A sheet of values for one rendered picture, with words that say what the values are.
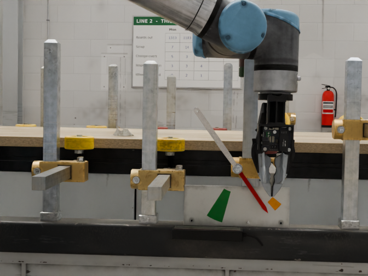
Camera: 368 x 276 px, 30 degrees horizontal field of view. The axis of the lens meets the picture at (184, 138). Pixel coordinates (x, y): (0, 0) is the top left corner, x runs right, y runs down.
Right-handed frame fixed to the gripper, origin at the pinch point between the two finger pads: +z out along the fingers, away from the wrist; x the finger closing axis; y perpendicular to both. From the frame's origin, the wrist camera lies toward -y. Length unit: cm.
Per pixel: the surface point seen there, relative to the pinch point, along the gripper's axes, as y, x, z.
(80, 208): -48, -51, 12
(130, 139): -46, -36, -8
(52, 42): -25, -54, -32
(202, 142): -46.1, -16.4, -7.9
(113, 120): -134, -56, -13
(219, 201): -25.3, -10.9, 5.8
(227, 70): -134, -10, -34
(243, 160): -25.1, -5.4, -4.5
